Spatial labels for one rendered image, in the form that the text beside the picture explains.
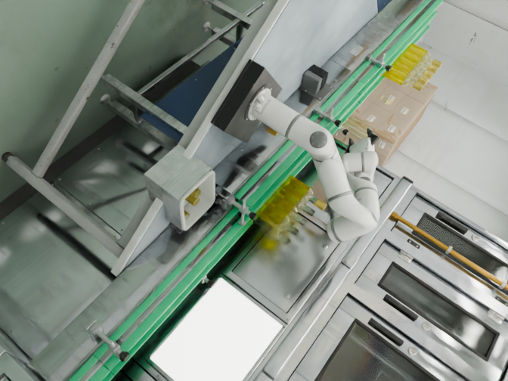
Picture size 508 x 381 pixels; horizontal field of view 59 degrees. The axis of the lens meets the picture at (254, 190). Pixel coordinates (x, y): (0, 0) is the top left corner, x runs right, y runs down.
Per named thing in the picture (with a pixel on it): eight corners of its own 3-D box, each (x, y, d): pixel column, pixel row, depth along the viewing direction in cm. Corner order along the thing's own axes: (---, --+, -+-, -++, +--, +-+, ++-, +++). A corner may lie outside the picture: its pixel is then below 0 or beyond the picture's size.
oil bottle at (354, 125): (330, 121, 233) (374, 147, 226) (332, 115, 228) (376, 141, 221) (336, 113, 235) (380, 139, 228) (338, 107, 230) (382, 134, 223)
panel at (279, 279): (144, 360, 165) (215, 425, 156) (144, 358, 163) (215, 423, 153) (286, 200, 207) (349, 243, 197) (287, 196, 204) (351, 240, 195)
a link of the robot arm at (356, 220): (317, 203, 149) (331, 245, 147) (352, 188, 142) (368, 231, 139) (335, 201, 160) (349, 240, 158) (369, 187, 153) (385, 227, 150)
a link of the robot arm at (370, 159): (353, 161, 173) (379, 159, 171) (351, 144, 180) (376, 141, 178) (354, 189, 183) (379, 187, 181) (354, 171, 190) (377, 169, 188)
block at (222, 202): (212, 203, 179) (225, 213, 177) (212, 190, 171) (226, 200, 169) (218, 197, 181) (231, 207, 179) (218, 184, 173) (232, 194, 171)
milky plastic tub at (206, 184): (167, 220, 168) (184, 233, 165) (161, 187, 149) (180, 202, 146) (198, 190, 176) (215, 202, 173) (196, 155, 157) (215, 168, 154)
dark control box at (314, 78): (300, 85, 204) (315, 94, 202) (303, 72, 198) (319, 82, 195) (310, 76, 208) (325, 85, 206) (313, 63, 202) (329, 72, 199)
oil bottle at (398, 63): (376, 64, 243) (422, 89, 235) (379, 56, 239) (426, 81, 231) (380, 59, 246) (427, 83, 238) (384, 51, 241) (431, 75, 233)
